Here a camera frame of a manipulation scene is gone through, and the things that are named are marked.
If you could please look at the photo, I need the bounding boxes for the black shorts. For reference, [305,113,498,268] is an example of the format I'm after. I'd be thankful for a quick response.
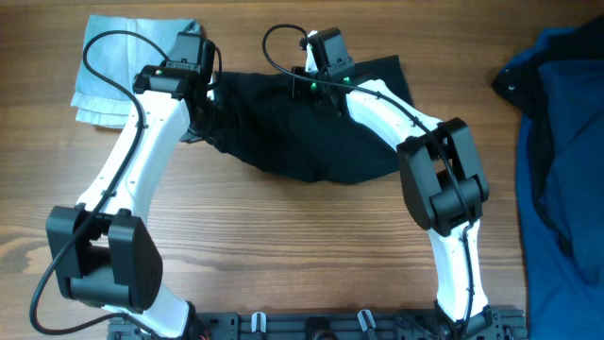
[199,72,398,184]

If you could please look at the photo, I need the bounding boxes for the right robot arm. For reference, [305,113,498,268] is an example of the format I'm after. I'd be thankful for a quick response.
[294,28,489,339]

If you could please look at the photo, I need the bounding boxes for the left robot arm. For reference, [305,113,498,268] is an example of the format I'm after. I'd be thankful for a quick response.
[29,32,222,339]

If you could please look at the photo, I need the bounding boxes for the dark garment on pile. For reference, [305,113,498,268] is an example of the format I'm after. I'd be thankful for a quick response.
[493,17,603,259]

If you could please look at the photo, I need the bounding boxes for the blue garment pile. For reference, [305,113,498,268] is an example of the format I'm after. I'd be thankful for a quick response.
[493,25,604,340]

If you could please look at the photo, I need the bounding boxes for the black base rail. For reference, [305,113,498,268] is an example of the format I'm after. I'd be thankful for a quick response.
[107,309,529,340]

